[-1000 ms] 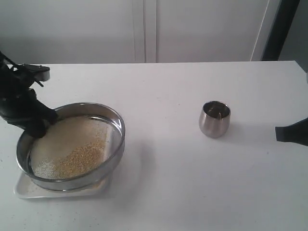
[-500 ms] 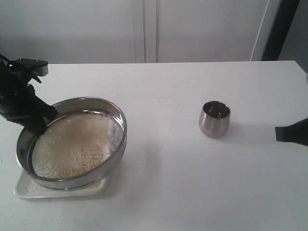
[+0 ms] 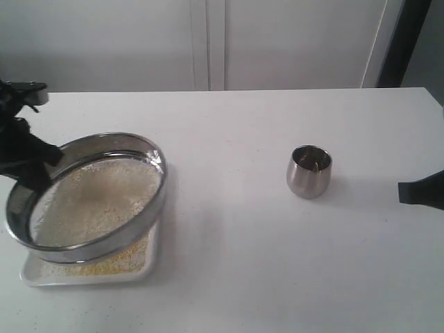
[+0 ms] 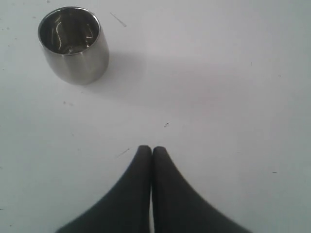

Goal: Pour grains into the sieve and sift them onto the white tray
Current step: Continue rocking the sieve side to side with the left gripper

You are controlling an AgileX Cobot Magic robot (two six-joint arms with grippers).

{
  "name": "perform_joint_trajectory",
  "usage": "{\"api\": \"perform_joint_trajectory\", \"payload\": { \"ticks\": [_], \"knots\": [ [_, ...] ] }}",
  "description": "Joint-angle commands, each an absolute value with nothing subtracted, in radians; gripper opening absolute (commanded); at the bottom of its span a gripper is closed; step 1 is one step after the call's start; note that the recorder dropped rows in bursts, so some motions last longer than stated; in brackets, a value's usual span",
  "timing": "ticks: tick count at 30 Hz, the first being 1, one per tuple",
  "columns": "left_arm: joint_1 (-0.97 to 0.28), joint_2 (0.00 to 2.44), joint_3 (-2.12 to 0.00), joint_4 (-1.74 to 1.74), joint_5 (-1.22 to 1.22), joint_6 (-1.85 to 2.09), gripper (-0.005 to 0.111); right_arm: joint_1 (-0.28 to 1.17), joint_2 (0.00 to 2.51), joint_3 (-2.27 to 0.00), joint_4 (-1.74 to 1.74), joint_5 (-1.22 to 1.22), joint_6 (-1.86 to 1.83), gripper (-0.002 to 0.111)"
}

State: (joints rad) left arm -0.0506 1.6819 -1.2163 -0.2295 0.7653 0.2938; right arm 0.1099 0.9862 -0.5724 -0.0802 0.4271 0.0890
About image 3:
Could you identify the stainless steel cup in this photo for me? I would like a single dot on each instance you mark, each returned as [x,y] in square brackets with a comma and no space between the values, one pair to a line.
[309,171]

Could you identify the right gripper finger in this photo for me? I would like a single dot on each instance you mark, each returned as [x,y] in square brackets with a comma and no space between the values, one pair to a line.
[428,192]

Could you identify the dark door frame post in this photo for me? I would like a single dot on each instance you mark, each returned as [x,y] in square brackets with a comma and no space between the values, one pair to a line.
[403,42]

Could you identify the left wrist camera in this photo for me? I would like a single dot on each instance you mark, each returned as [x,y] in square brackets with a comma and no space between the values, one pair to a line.
[34,93]

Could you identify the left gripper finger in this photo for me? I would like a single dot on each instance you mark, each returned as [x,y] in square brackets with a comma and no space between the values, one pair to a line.
[33,176]
[45,152]

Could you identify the yellow fine sieved grains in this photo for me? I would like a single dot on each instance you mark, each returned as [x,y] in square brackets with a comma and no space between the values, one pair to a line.
[111,260]

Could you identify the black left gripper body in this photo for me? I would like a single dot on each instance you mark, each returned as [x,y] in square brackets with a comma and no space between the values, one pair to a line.
[14,133]

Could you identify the round stainless steel sieve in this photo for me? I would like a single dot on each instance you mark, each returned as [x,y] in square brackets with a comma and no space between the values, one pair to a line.
[21,201]

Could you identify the pile of yellow grains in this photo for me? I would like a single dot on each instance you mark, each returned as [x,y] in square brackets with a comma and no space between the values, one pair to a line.
[92,201]

